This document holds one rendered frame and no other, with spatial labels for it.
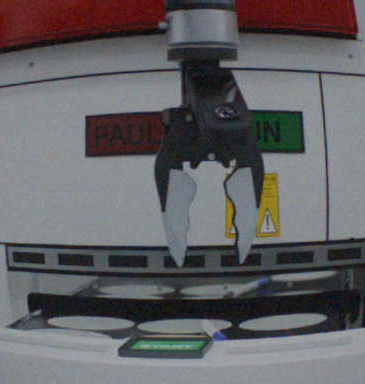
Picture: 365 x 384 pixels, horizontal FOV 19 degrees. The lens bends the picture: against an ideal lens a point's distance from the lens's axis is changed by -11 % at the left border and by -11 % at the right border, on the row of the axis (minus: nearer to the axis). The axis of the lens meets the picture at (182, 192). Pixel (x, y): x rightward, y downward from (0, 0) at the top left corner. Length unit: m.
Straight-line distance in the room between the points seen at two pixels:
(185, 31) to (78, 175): 0.29
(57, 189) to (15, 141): 0.08
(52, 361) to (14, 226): 0.66
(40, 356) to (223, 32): 0.51
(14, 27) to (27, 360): 0.67
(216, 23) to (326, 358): 0.52
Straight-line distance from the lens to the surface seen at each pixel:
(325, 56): 1.32
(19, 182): 1.38
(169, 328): 1.23
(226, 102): 1.10
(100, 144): 1.35
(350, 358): 0.71
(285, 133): 1.32
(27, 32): 1.33
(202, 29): 1.14
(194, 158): 1.14
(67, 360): 0.73
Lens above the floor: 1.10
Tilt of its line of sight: 3 degrees down
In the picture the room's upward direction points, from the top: 1 degrees counter-clockwise
